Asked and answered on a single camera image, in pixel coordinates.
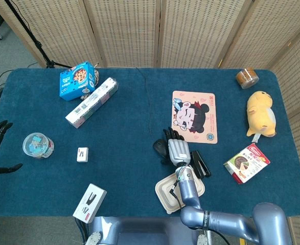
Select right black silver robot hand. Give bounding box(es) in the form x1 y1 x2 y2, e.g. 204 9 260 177
160 127 192 168

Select black computer mouse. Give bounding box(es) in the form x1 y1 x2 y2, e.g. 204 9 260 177
152 138 170 157

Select pink cartoon mouse pad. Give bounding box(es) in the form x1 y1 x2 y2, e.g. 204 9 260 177
171 90 218 144

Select black stapler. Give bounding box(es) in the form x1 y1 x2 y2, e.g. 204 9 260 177
190 150 212 179

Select beige takeout container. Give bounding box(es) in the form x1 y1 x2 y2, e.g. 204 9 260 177
154 172 205 214

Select clear jar of binder clips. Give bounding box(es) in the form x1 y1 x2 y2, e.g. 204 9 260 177
22 132 55 159

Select blue tablecloth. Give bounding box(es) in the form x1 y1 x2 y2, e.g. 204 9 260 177
0 67 300 217

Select red green food box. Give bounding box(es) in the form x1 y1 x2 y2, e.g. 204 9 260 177
223 143 271 185

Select blue grey robot torso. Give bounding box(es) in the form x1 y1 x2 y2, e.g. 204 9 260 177
84 216 212 245

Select yellow plush toy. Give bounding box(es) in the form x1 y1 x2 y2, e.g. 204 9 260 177
246 90 278 138

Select small white staple box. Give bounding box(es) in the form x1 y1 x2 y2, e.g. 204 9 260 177
76 146 89 163

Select long white tissue pack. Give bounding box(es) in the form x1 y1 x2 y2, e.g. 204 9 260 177
64 77 120 129

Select clear jar of cookies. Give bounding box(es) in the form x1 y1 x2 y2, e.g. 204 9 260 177
236 67 259 89

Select white stapler box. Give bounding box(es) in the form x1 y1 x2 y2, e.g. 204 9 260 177
72 183 107 224

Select blue cookie box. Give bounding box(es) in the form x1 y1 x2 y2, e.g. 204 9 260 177
59 61 97 102

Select black tripod stand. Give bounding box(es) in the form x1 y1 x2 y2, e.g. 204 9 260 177
4 0 73 69

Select wicker folding screen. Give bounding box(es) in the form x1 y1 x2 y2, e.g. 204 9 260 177
0 0 300 245

